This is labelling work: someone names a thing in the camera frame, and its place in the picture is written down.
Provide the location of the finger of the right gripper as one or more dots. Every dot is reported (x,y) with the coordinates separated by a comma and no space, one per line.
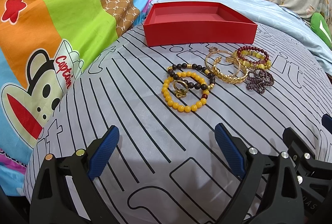
(327,122)
(314,176)

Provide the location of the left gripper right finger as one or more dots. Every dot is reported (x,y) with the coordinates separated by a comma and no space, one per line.
(282,198)

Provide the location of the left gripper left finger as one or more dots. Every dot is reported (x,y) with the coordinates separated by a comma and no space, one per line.
(51,199)

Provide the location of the purple garnet bead strand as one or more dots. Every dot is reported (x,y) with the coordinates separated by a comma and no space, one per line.
(258,80)

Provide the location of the thin rose gold bangle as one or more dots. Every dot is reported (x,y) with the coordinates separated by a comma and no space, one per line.
(229,59)

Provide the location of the small gold hoop earring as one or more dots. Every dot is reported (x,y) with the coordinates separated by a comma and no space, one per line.
(212,49)

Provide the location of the red jewelry tray box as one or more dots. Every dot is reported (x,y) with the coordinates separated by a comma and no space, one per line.
(193,22)

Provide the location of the green plush toy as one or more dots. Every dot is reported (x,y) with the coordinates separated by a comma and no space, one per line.
(320,27)

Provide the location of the grey striped print pillow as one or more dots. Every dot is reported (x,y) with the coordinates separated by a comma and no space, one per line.
(167,167)

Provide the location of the light blue quilt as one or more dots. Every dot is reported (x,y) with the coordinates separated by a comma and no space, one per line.
(272,15)

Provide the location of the colourful monkey cartoon blanket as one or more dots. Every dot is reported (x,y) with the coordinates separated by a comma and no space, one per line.
(45,46)

